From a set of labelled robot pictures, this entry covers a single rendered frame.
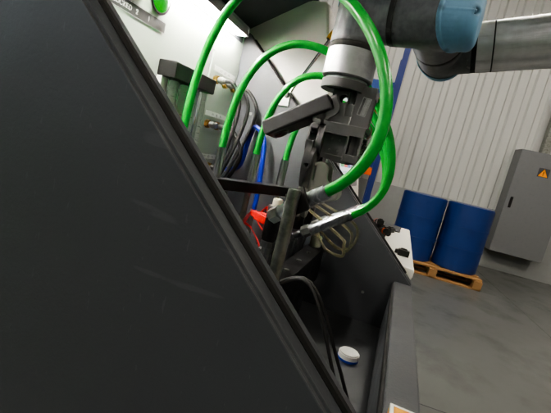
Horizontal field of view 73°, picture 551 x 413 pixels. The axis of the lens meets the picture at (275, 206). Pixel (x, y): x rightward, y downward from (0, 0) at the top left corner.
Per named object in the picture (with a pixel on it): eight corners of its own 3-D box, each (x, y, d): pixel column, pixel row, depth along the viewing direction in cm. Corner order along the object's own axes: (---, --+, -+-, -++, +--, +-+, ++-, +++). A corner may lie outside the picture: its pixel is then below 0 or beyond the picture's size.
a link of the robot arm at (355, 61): (323, 41, 52) (334, 59, 60) (316, 74, 53) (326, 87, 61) (376, 48, 50) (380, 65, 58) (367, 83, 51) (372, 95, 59)
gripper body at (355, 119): (354, 169, 52) (377, 83, 50) (298, 156, 55) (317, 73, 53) (360, 170, 59) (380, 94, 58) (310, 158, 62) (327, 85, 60)
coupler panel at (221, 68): (198, 189, 85) (226, 50, 80) (186, 185, 86) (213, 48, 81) (225, 188, 97) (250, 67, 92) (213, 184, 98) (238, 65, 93)
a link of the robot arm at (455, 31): (487, 14, 53) (409, 11, 58) (492, -27, 43) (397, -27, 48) (471, 70, 54) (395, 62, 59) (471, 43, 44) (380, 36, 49)
